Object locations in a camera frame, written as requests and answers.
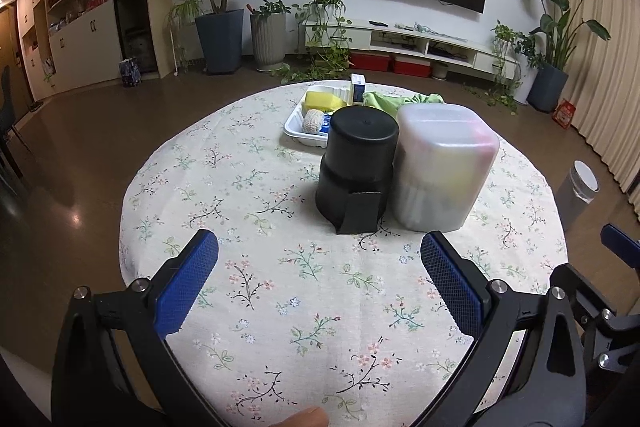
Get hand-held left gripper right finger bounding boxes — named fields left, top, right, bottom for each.
left=417, top=230, right=587, bottom=427

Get trailing pothos plant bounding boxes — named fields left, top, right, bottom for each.
left=291, top=0, right=354, bottom=84

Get floral tablecloth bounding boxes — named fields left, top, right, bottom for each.
left=119, top=79, right=568, bottom=427

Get red paper bag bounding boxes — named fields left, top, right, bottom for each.
left=552, top=98, right=577, bottom=128

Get red storage box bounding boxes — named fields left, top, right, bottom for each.
left=348, top=52, right=392, bottom=73
left=392, top=56, right=432, bottom=78

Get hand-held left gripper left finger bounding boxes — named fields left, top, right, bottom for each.
left=51, top=228, right=221, bottom=427

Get thin grassy potted plant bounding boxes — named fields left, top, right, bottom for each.
left=166, top=0, right=207, bottom=74

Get white wall cabinets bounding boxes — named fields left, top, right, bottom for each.
left=17, top=0, right=123, bottom=95

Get white plastic tray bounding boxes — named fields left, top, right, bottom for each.
left=284, top=87, right=362, bottom=148

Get beige curtain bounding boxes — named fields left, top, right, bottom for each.
left=567, top=0, right=640, bottom=201

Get translucent white container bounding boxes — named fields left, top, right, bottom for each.
left=391, top=103, right=501, bottom=233

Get trailing plant on white stand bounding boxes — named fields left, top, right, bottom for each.
left=489, top=21, right=539, bottom=108

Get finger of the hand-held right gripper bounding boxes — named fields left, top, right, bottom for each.
left=550, top=263, right=640, bottom=374
left=600, top=223, right=640, bottom=270

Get grey trash bin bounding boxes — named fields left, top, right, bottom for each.
left=554, top=160, right=600, bottom=233

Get plant in grey ribbed pot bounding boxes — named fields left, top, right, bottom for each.
left=248, top=0, right=292, bottom=72

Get black cylindrical container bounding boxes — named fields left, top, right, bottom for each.
left=315, top=107, right=401, bottom=235

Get green cloth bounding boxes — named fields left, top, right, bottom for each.
left=362, top=92, right=446, bottom=114

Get white and blue small box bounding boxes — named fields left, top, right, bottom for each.
left=349, top=74, right=368, bottom=108

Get broad-leaf plant in dark pot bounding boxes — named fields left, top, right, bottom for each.
left=511, top=0, right=612, bottom=114

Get white television cabinet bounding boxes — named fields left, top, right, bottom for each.
left=305, top=19, right=521, bottom=80

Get yellow sponge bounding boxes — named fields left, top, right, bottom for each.
left=305, top=91, right=346, bottom=113

